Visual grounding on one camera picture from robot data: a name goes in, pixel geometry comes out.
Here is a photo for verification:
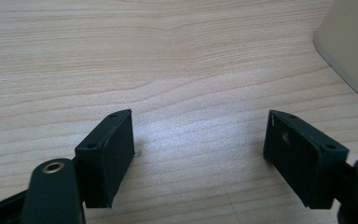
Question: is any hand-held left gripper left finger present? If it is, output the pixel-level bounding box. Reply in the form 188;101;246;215
74;108;136;209

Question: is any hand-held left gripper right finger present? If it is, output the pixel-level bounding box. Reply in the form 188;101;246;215
262;109;351;210

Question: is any white plastic bin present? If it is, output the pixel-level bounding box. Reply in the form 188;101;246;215
312;0;358;113

